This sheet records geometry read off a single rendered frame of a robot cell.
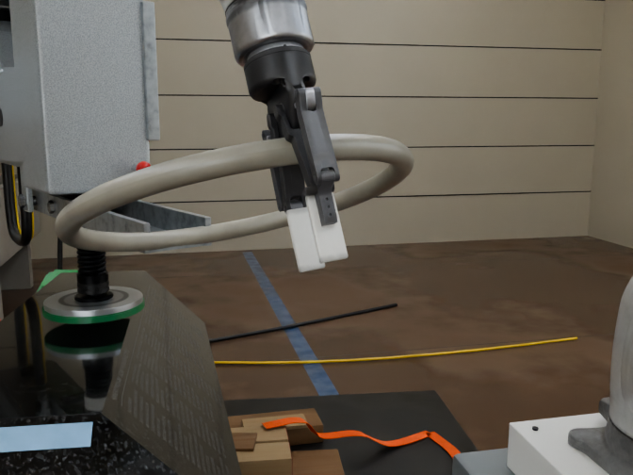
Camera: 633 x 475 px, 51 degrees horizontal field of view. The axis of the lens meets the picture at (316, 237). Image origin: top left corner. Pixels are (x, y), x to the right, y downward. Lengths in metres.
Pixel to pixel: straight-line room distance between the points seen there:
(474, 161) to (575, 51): 1.57
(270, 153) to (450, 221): 6.41
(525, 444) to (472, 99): 6.25
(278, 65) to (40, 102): 0.78
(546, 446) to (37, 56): 1.11
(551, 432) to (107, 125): 1.01
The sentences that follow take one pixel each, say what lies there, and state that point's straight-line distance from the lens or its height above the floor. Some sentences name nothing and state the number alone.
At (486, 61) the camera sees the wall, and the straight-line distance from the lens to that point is 7.15.
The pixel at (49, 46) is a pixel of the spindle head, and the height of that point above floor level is 1.42.
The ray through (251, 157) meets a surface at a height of 1.24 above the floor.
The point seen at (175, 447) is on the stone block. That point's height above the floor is 0.72.
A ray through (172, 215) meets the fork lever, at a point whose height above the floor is 1.10.
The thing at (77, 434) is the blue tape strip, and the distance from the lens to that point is 1.11.
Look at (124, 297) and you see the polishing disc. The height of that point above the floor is 0.88.
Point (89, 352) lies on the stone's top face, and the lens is 1.38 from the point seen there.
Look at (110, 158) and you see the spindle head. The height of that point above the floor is 1.20.
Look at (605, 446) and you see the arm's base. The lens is 0.92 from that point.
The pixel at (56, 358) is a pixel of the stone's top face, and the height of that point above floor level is 0.83.
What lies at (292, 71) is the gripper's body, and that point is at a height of 1.33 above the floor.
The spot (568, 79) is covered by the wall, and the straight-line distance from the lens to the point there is 7.60.
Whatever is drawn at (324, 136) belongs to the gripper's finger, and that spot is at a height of 1.26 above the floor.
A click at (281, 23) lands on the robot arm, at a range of 0.72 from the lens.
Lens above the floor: 1.28
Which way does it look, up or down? 10 degrees down
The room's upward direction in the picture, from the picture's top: straight up
